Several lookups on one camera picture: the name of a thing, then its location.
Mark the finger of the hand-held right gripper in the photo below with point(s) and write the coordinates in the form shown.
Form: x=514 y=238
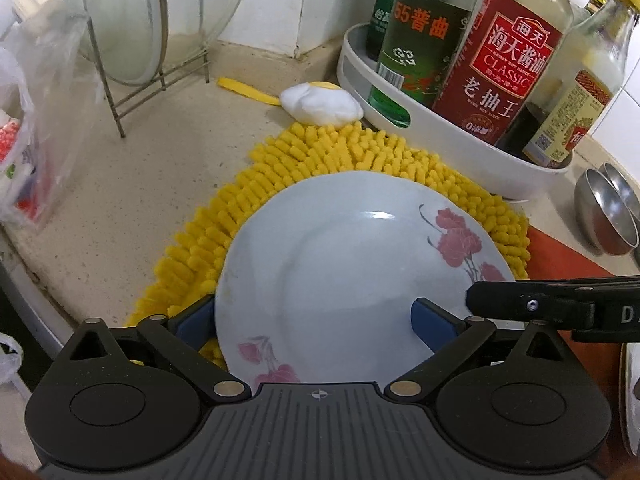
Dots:
x=510 y=300

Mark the white plastic bag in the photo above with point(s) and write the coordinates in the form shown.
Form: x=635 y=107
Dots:
x=10 y=360

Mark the white floral plate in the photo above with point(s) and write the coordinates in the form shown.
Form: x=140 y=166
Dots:
x=330 y=270

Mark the red label soy sauce bottle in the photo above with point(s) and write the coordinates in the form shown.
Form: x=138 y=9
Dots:
x=500 y=60

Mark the yellow cap sauce bottle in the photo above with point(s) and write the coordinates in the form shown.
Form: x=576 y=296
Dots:
x=575 y=85

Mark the yellow chenille mat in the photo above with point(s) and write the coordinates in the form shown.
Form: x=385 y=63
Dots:
x=225 y=220

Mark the orange red cloth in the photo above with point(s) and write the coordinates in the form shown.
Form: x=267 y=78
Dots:
x=555 y=260

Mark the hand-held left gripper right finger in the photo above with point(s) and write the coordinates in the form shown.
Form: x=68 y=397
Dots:
x=432 y=322

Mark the glass pot lid metal rim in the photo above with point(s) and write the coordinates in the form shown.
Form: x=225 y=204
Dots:
x=135 y=20

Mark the white round condiment tray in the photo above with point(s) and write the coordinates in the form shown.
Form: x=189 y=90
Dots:
x=450 y=160

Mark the plain white plate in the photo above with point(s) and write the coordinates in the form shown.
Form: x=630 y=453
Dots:
x=627 y=425

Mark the small yellow cap bottle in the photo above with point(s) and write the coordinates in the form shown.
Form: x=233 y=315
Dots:
x=592 y=7

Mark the large green label glass bottle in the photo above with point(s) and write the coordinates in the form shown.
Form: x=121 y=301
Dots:
x=425 y=45

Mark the white plastic knob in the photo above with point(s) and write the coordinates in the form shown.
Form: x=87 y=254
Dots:
x=37 y=2

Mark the large glass pot lid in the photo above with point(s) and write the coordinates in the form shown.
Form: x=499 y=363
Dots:
x=210 y=5

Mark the red and white packet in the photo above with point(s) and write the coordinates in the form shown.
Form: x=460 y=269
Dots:
x=15 y=150

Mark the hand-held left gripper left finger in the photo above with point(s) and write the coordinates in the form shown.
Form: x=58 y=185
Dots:
x=196 y=322

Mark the small green glass bottle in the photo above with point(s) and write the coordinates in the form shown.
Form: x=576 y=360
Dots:
x=381 y=20

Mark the clear plastic bag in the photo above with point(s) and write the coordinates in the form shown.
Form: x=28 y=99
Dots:
x=55 y=110

